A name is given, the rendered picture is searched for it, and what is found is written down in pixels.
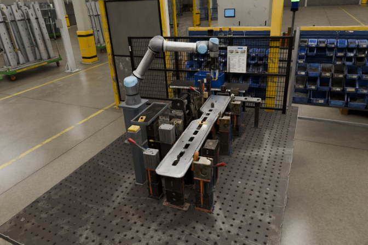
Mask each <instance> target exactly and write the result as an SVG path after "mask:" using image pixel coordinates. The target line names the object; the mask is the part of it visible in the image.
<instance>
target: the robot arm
mask: <svg viewBox="0 0 368 245"><path fill-rule="evenodd" d="M207 50H210V58H211V63H210V64H209V70H210V72H211V76H212V78H213V79H214V71H215V72H216V78H217V77H218V75H219V72H220V66H219V64H220V61H219V60H218V57H219V39H218V38H210V40H209V41H198V42H196V43H184V42H167V41H166V40H164V38H163V37H162V36H154V37H153V38H152V39H151V40H150V42H149V46H148V50H147V52H146V54H145V56H144V57H143V59H142V61H141V62H140V64H139V66H138V68H137V69H136V70H135V71H133V73H132V75H131V76H130V77H127V78H125V79H124V87H125V94H126V97H125V104H126V105H127V106H135V105H138V104H140V103H141V102H142V99H141V97H140V95H139V90H138V87H139V86H140V85H141V83H142V81H143V79H144V75H145V73H146V71H147V70H148V68H149V66H150V65H151V63H152V61H153V60H154V58H155V56H156V55H157V54H159V53H160V52H161V51H162V52H165V51H183V52H193V53H201V54H203V53H205V52H206V51H207Z"/></svg>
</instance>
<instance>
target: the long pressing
mask: <svg viewBox="0 0 368 245"><path fill-rule="evenodd" d="M230 100H231V99H230V96H219V95H210V96H209V98H208V99H207V100H206V101H205V103H204V104H203V105H202V107H201V108H200V111H201V112H202V113H203V115H202V116H201V117H200V119H197V120H193V121H191V123H190V124H189V125H188V127H187V128H186V129H185V131H184V132H183V134H182V135H181V136H180V137H179V139H178V140H177V141H176V143H175V144H174V145H173V147H172V148H171V149H170V150H169V152H168V153H167V154H166V156H165V157H164V159H163V160H162V161H161V162H160V164H159V165H158V166H157V168H156V174H159V175H163V176H168V177H173V178H182V177H183V176H184V175H185V174H186V172H187V170H188V169H189V167H190V165H191V163H192V162H193V154H194V153H195V151H197V152H198V151H199V149H200V147H201V146H202V144H203V143H204V141H205V139H206V137H207V135H208V134H209V132H210V130H211V128H212V127H213V125H214V123H215V121H216V120H217V118H218V117H219V115H218V114H219V111H220V110H223V112H222V113H224V111H225V109H226V108H227V106H228V104H229V102H230ZM212 102H213V103H214V108H211V103H212ZM209 110H212V112H209ZM207 113H209V114H210V115H209V116H207V115H206V114H207ZM204 117H206V118H207V119H206V121H205V122H208V123H207V124H203V125H202V127H201V128H200V130H196V129H197V127H198V126H199V124H197V122H198V121H202V120H203V119H204ZM195 131H199V132H198V133H197V134H196V135H193V133H194V132H195ZM191 137H194V139H193V141H192V142H189V139H190V138H191ZM186 144H190V145H189V147H188V148H187V149H184V146H185V145H186ZM181 151H184V152H185V153H184V154H183V156H182V157H180V159H177V155H179V154H180V152H181ZM175 160H179V162H178V164H177V165H176V166H172V164H173V163H174V161H175Z"/></svg>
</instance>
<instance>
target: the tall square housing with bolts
mask: <svg viewBox="0 0 368 245"><path fill-rule="evenodd" d="M159 138H160V143H161V149H162V159H164V157H165V156H166V154H167V153H168V152H169V150H170V149H171V148H172V147H173V145H174V144H175V126H174V125H169V124H162V125H161V126H160V127H159ZM162 142H164V143H162Z"/></svg>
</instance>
